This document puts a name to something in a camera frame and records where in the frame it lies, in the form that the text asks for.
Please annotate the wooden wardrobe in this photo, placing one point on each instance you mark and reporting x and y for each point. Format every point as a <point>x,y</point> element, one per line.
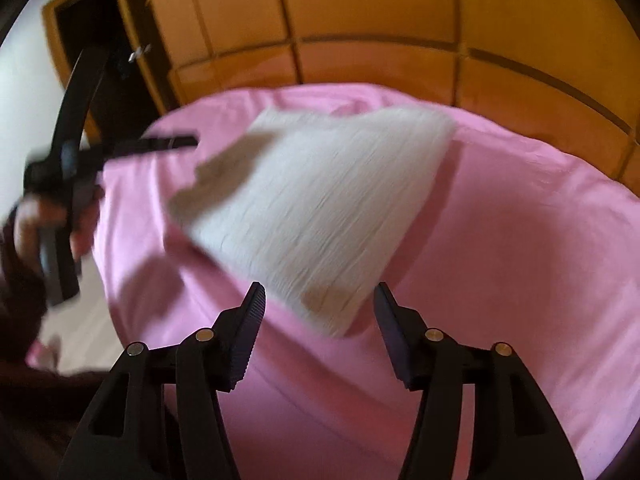
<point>380,5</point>

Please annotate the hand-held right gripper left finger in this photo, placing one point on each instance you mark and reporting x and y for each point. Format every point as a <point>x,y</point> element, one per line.
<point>247,330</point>

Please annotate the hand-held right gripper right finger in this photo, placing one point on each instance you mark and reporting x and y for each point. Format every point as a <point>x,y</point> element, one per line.
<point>392,330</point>

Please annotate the white fluffy towel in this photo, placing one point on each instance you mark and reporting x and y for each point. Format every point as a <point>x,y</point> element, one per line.
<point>320,195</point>

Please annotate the wooden door frame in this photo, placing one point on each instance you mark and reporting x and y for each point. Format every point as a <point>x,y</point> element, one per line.
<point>52,25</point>

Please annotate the wooden door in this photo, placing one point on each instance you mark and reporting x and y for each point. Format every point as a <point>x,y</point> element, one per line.
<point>142,15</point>

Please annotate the person's left forearm dark sleeve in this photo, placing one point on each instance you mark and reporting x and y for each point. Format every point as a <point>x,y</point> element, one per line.
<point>20,300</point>

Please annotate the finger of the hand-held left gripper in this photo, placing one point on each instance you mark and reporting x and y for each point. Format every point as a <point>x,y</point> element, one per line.
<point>150,145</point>
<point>82,95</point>

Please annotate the pink bed sheet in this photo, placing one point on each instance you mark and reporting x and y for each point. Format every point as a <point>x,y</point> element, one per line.
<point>500,270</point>

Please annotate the person's left hand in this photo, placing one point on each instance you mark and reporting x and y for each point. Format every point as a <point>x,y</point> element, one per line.
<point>27,225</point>

